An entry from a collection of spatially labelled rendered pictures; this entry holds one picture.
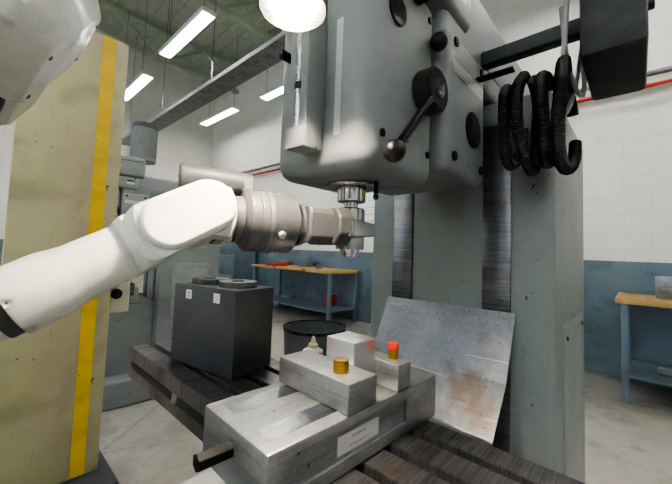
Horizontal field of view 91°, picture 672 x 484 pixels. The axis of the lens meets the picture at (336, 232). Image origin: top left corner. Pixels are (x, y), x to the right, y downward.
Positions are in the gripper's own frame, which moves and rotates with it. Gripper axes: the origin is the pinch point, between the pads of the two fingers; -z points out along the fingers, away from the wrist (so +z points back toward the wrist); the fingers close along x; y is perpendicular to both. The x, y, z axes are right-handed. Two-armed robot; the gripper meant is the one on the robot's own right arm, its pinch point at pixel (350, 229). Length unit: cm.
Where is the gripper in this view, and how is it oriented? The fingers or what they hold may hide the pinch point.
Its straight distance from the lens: 55.3
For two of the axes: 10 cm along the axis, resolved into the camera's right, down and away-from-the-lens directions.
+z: -8.6, -0.7, -5.0
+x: -5.0, 0.3, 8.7
